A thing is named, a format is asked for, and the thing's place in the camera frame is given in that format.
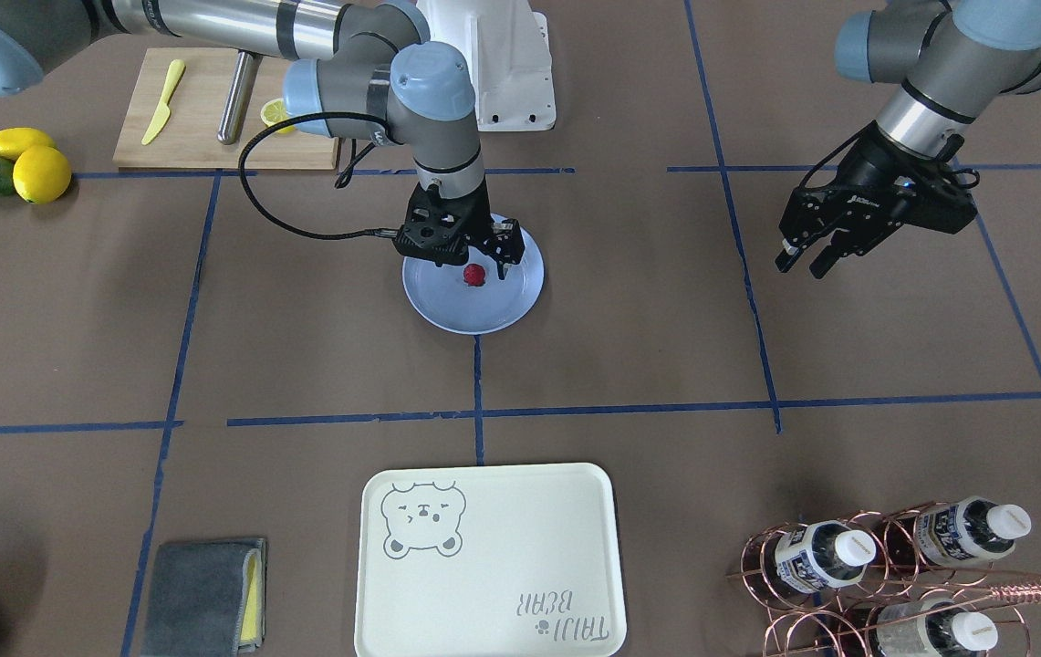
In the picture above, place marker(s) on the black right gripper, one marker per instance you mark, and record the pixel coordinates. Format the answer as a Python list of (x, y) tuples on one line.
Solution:
[(476, 213)]

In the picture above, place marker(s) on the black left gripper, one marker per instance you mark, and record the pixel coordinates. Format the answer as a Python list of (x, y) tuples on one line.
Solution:
[(869, 180)]

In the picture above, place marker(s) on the red strawberry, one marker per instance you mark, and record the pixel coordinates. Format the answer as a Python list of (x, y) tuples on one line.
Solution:
[(474, 275)]

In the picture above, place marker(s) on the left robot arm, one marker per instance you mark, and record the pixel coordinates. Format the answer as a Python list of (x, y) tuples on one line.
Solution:
[(947, 61)]

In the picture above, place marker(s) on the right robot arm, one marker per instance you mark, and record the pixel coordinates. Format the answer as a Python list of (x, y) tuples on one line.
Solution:
[(369, 72)]

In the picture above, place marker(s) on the half lemon slice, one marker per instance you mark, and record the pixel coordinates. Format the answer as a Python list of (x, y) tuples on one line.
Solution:
[(274, 112)]

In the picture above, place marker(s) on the steel rod black cap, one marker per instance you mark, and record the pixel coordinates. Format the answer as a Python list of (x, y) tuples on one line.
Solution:
[(237, 100)]

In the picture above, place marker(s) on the dark drink bottle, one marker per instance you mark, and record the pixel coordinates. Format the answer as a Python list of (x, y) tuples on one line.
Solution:
[(829, 554), (974, 531), (944, 633)]

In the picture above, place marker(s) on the cream bear tray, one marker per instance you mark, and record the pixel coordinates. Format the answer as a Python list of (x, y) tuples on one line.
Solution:
[(506, 560)]

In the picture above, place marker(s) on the wooden cutting board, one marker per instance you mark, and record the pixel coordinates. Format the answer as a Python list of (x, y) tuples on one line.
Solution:
[(189, 138)]

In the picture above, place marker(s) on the yellow plastic knife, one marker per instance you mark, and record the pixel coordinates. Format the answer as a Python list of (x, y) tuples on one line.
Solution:
[(162, 111)]

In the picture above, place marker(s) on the dark drink bottle front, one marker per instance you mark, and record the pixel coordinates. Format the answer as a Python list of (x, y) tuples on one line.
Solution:
[(944, 633)]

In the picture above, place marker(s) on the grey yellow folded cloth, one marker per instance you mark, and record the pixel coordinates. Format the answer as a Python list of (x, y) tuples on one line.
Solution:
[(207, 598)]

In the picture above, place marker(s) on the yellow lemon front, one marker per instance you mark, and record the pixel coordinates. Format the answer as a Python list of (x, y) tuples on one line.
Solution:
[(41, 174)]

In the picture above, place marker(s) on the yellow lemon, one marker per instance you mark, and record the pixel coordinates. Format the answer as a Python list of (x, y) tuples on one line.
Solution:
[(15, 141), (41, 174)]

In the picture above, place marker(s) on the yellow lemon back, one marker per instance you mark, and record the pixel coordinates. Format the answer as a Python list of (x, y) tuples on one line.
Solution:
[(15, 141)]

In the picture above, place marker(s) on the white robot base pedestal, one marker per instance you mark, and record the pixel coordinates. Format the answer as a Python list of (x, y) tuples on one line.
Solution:
[(506, 46)]

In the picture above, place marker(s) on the copper wire bottle rack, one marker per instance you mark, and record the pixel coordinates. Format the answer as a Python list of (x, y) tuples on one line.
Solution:
[(898, 587)]

